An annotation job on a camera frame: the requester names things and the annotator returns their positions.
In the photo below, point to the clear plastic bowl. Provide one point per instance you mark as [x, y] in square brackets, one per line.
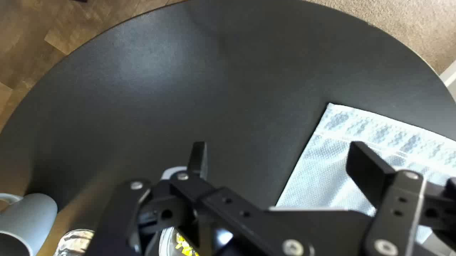
[166, 243]

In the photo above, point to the grey mug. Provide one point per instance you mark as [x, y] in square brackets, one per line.
[29, 218]

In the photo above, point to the white ceramic bowl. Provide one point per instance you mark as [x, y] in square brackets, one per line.
[172, 172]

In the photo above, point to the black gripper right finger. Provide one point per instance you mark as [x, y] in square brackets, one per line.
[375, 172]

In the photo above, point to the clear glass jar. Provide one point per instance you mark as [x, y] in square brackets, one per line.
[73, 243]

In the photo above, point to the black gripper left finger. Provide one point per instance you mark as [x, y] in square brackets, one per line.
[229, 204]

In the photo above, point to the light blue cloth towel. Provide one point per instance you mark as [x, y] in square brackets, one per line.
[343, 157]

